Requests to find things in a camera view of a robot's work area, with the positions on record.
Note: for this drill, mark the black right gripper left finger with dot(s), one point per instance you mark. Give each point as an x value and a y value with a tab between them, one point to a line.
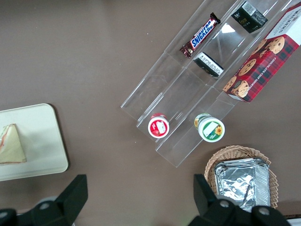
61	212

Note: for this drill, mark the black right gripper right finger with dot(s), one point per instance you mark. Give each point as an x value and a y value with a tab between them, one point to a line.
216	214

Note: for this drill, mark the triangle sandwich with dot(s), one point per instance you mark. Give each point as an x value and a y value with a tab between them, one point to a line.
11	148

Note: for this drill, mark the light tan wicker basket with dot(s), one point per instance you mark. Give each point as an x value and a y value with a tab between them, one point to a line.
235	151

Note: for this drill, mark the cream plastic tray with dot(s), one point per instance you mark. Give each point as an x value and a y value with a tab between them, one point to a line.
40	141

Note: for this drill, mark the foil container stack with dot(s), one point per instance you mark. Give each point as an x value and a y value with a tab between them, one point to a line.
237	183

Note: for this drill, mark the green lidded sunflower cup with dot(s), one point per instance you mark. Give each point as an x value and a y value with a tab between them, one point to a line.
211	130

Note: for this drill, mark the red lidded cup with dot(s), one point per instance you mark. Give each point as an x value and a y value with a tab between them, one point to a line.
158	127

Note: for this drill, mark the clear acrylic tiered rack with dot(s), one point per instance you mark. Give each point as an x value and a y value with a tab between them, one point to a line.
164	77

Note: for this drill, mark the black box with white label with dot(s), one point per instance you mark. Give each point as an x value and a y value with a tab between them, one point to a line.
208	64

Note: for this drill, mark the red tartan cookie box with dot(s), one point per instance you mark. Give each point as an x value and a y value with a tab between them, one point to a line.
265	70

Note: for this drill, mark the Snickers chocolate bar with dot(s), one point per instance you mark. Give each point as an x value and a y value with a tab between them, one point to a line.
202	35

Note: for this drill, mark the black box with face print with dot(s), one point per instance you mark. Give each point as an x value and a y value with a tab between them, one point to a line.
247	21

